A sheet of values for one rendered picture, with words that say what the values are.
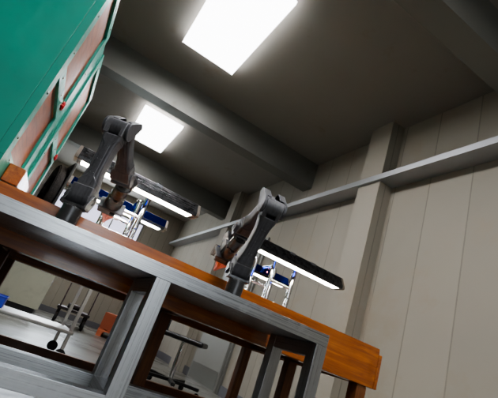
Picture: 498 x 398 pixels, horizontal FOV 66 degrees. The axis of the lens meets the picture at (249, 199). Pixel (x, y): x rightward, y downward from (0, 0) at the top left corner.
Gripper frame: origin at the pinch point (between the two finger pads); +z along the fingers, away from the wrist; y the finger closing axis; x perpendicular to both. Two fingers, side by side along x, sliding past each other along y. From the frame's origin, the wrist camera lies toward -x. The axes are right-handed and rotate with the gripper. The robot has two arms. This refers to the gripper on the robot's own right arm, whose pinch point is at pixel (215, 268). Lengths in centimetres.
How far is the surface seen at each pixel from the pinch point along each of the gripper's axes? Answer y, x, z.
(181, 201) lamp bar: 21.7, -31.8, -3.1
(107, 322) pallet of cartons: -80, -373, 525
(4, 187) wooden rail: 84, 13, -5
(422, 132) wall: -187, -222, -84
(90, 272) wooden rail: 48, 24, 5
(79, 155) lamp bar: 71, -29, -2
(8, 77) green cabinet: 101, -10, -30
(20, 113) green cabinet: 92, -3, -24
